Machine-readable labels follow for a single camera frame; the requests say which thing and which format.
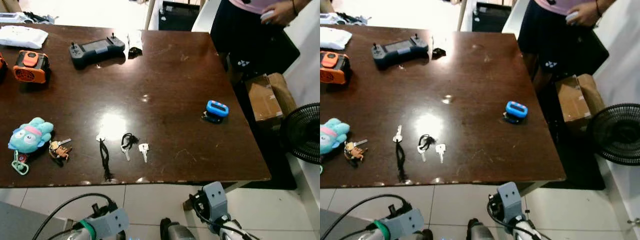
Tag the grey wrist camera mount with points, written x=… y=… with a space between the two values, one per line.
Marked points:
x=510 y=201
x=216 y=200
x=110 y=222
x=405 y=224

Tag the person in black skirt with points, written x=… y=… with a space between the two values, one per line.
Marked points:
x=245 y=37
x=555 y=40

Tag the plain silver key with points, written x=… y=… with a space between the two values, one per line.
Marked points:
x=440 y=149
x=144 y=148

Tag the wooden pole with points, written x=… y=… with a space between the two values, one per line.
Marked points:
x=150 y=15
x=462 y=15

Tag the orange black boxy device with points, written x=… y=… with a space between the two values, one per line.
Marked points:
x=2 y=66
x=31 y=66
x=332 y=67

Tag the white and black clutter pile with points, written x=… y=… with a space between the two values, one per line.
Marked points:
x=25 y=18
x=342 y=19

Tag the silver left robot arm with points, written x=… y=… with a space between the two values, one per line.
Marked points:
x=80 y=234
x=374 y=234

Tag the green carabiner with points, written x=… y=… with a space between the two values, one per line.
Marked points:
x=20 y=165

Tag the key with brown figure charm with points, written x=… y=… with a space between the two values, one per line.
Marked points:
x=59 y=150
x=354 y=150

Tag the small black clip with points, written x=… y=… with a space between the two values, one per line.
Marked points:
x=134 y=52
x=439 y=52

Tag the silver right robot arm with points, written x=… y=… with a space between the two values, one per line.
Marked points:
x=525 y=230
x=231 y=231

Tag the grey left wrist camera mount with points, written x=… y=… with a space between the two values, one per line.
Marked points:
x=405 y=224
x=110 y=222

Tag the small blue black device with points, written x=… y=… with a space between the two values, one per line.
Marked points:
x=217 y=110
x=516 y=111

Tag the person's hand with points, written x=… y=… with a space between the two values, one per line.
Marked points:
x=281 y=13
x=586 y=14

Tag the black case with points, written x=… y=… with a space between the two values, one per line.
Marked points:
x=177 y=17
x=490 y=17

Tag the white folded cloth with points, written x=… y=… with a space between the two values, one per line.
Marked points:
x=334 y=38
x=20 y=36

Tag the brown cardboard box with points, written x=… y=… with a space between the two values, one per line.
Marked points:
x=265 y=97
x=575 y=97

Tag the black floor fan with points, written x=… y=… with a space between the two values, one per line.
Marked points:
x=617 y=134
x=302 y=132

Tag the black handheld controller with screen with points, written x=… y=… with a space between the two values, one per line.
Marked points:
x=400 y=51
x=97 y=50

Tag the brown wooden table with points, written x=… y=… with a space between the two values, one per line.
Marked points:
x=170 y=100
x=475 y=90

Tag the white board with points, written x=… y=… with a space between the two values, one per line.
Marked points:
x=515 y=19
x=206 y=17

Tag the clear white plastic wrapper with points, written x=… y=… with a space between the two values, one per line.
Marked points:
x=135 y=39

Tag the small white object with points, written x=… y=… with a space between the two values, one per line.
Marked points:
x=571 y=17
x=266 y=16

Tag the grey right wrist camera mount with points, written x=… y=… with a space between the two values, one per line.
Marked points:
x=510 y=201
x=216 y=200

